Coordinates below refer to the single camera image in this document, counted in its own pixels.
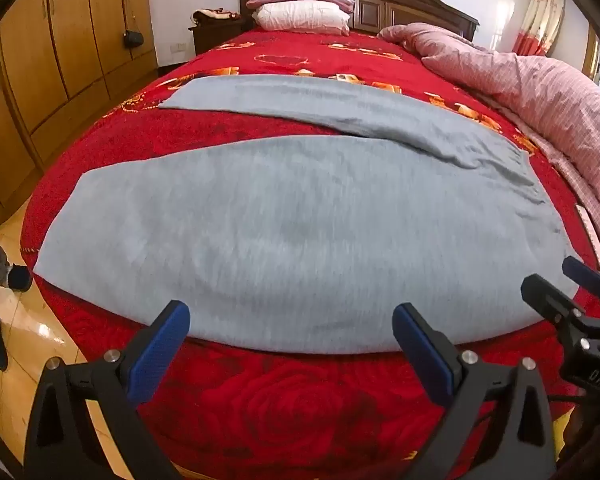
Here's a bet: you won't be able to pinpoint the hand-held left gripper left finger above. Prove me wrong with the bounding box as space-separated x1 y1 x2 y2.
24 300 191 480

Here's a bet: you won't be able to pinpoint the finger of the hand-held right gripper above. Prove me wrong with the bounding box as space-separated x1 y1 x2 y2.
521 273 588 333
562 256 600 306

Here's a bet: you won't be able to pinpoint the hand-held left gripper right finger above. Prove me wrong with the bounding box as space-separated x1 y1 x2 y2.
392 302 558 480

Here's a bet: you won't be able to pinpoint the grey pants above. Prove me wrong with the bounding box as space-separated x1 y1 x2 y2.
32 74 581 356

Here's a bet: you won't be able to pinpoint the dark cloth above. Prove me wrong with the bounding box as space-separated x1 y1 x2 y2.
562 405 600 480

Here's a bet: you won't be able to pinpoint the red floral blanket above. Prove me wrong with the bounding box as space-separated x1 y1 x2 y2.
20 27 600 480

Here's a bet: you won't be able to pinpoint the pink checked quilt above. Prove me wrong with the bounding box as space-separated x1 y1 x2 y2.
377 22 600 271

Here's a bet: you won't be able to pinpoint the floral curtain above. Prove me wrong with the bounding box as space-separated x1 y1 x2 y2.
512 0 566 58

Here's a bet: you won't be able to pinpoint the wooden wardrobe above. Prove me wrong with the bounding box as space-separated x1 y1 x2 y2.
0 0 158 226

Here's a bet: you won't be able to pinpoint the black hanging bag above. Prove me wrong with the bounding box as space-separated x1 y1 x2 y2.
119 0 146 51

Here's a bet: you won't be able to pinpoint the dark wooden nightstand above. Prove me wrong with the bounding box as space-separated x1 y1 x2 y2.
187 16 255 57

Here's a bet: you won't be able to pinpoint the dark wooden headboard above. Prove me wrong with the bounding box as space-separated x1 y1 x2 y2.
235 0 481 43

